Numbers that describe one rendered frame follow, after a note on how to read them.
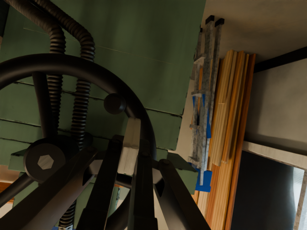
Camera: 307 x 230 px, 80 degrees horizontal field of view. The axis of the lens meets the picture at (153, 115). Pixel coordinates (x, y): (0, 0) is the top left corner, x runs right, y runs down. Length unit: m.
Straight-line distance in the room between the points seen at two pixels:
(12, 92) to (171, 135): 0.38
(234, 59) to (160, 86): 1.46
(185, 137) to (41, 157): 2.89
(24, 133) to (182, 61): 0.40
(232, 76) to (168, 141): 1.43
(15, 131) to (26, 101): 0.07
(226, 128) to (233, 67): 0.54
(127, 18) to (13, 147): 0.39
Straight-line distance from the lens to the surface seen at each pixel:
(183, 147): 3.11
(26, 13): 0.42
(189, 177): 0.50
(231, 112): 1.76
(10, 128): 0.52
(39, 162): 0.28
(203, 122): 1.27
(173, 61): 0.47
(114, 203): 0.88
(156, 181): 0.16
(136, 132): 0.19
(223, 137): 1.78
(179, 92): 0.47
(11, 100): 0.52
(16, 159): 0.42
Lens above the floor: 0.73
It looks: 1 degrees down
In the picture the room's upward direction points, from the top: 169 degrees counter-clockwise
